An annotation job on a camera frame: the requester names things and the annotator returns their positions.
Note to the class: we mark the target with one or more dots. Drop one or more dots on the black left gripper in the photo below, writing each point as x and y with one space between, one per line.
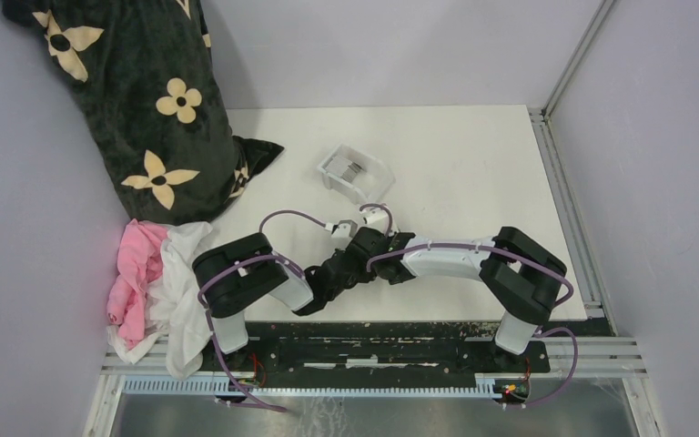
366 277

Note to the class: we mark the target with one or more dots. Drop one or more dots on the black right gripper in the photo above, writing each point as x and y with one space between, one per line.
387 238

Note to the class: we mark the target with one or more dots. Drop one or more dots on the clear plastic card box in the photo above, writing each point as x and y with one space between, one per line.
369 186

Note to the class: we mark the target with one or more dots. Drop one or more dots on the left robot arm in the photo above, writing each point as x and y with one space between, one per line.
234 276

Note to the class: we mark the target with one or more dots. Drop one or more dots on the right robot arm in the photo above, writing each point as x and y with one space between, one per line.
522 275

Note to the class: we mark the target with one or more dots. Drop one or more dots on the stack of grey cards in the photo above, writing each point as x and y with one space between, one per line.
343 168

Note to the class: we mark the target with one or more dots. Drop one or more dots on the white cloth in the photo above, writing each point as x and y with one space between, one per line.
173 310

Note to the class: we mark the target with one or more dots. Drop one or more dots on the pink cloth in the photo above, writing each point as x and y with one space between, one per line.
138 263

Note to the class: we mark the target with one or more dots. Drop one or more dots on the black floral plush blanket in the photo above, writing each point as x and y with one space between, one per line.
141 73

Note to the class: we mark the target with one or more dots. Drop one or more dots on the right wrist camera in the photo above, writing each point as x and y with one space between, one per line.
378 217

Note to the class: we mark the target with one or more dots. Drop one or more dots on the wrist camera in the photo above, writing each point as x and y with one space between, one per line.
378 217
341 233

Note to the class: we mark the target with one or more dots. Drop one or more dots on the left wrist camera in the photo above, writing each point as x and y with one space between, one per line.
341 233

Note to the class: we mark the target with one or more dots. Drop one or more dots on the aluminium frame rail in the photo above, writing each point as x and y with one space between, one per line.
642 403

